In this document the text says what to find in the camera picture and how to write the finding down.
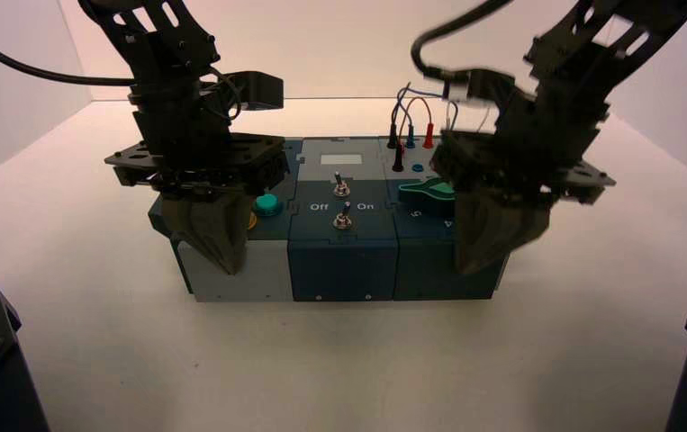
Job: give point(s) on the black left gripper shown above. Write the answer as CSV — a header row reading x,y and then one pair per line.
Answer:
x,y
188,155

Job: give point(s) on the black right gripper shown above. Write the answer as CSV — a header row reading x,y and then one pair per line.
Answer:
x,y
528,155

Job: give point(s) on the gray and teal control box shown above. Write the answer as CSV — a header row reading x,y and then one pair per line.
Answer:
x,y
343,268

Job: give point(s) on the yellow push button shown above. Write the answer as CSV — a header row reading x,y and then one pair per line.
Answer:
x,y
252,222

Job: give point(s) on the green push button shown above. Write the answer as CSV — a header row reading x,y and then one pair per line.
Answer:
x,y
266,204

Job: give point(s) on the green rotary knob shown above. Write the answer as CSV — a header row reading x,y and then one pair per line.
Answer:
x,y
423,194

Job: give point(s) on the metal toggle switch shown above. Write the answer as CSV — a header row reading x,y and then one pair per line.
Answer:
x,y
343,218
340,186

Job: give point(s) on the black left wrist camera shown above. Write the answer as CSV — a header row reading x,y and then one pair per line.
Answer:
x,y
256,90

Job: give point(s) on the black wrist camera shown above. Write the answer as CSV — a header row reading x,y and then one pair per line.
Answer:
x,y
489,85
256,90

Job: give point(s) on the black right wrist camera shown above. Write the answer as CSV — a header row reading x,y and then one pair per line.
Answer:
x,y
489,85

